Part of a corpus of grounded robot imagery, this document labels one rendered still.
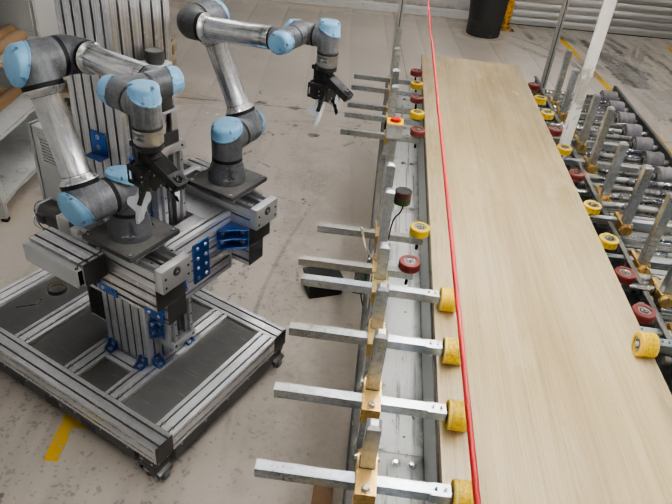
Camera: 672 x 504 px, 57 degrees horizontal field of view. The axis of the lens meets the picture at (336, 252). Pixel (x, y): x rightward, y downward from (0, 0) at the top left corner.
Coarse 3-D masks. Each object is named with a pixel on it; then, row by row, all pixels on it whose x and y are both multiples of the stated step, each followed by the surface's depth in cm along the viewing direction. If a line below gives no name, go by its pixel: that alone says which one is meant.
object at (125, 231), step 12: (120, 216) 196; (132, 216) 197; (144, 216) 201; (108, 228) 201; (120, 228) 198; (132, 228) 199; (144, 228) 201; (120, 240) 200; (132, 240) 200; (144, 240) 202
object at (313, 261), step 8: (304, 256) 234; (312, 256) 235; (304, 264) 234; (312, 264) 234; (320, 264) 233; (328, 264) 233; (336, 264) 233; (344, 264) 232; (352, 264) 233; (360, 264) 233; (368, 264) 234; (360, 272) 234; (368, 272) 233; (392, 272) 232; (400, 272) 232
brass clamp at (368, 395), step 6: (366, 378) 170; (366, 390) 167; (372, 390) 167; (366, 396) 165; (372, 396) 165; (378, 396) 165; (366, 402) 163; (378, 402) 163; (366, 408) 161; (378, 408) 162; (360, 414) 164; (366, 414) 162; (372, 414) 162; (378, 414) 162; (360, 420) 164; (366, 420) 163
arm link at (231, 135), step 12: (216, 120) 231; (228, 120) 231; (240, 120) 235; (216, 132) 227; (228, 132) 226; (240, 132) 229; (216, 144) 229; (228, 144) 228; (240, 144) 232; (216, 156) 232; (228, 156) 231; (240, 156) 235
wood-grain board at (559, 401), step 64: (448, 64) 433; (448, 128) 339; (512, 128) 347; (512, 192) 283; (576, 192) 289; (448, 256) 236; (512, 256) 239; (576, 256) 243; (448, 320) 204; (512, 320) 207; (576, 320) 210; (448, 384) 181; (512, 384) 183; (576, 384) 185; (640, 384) 188; (448, 448) 162; (512, 448) 164; (576, 448) 165; (640, 448) 167
